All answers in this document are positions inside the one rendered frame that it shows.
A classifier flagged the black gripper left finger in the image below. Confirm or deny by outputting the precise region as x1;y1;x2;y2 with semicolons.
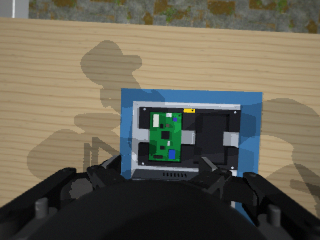
0;155;133;240

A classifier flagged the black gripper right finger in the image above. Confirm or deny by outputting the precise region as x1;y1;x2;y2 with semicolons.
178;157;320;240

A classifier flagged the green circuit board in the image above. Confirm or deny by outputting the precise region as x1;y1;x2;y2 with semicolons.
149;112;182;161

